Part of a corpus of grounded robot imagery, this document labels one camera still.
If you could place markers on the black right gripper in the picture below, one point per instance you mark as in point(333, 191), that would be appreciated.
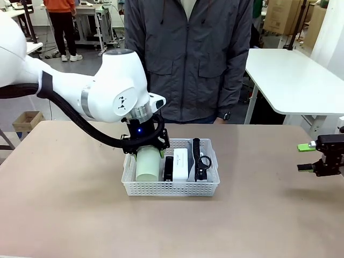
point(332, 156)

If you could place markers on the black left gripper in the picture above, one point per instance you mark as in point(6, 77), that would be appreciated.
point(142, 134)

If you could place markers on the black stapler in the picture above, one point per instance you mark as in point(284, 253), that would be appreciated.
point(168, 169)

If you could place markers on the pale green plastic cup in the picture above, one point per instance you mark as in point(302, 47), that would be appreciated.
point(147, 166)

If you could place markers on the white power strip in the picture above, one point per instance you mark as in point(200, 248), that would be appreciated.
point(180, 164)

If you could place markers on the grey campus pouch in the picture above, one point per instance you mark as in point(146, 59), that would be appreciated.
point(201, 172)

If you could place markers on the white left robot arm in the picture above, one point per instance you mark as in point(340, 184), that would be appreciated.
point(107, 86)

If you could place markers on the white perforated plastic basket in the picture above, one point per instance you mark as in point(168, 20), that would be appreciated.
point(172, 188)

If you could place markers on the person's left hand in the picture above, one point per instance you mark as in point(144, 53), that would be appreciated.
point(219, 120)

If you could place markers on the black wrist watch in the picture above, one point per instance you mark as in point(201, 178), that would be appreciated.
point(227, 116)

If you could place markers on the white desk with rounded corner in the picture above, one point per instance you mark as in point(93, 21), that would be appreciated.
point(290, 78)

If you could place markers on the person in grey jacket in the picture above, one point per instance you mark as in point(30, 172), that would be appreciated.
point(193, 59)

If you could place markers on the black metal stand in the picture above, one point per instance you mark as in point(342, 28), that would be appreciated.
point(294, 37)

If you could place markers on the tall brown cardboard box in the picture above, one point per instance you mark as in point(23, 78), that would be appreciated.
point(315, 27)

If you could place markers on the black office chair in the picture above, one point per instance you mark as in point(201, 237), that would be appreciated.
point(256, 36)

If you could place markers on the small open cardboard box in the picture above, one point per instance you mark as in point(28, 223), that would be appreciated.
point(27, 121)

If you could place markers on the large brown cardboard box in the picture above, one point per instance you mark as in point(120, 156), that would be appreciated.
point(285, 16)

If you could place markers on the grey equipment workbench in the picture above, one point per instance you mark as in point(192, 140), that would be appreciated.
point(94, 18)

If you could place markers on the person in green top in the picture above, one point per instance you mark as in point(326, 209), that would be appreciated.
point(258, 8)

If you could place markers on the person in orange top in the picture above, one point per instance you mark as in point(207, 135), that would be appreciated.
point(63, 24)

